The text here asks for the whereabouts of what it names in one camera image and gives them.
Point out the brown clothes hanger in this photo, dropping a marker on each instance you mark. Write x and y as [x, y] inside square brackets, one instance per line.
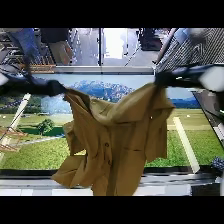
[8, 148]
[13, 132]

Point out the blue garment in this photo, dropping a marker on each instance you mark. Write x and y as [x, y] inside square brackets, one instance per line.
[218, 164]

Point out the person's legs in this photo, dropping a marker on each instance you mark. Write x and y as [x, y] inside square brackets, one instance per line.
[28, 43]
[61, 46]

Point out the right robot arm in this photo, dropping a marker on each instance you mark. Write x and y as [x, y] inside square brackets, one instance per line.
[186, 75]

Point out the tan long-sleeved shirt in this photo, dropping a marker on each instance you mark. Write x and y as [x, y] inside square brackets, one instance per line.
[123, 133]

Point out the black and white striped garment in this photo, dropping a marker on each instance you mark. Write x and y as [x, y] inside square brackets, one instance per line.
[200, 46]

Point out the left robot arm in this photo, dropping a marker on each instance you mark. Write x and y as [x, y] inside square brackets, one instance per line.
[30, 85]

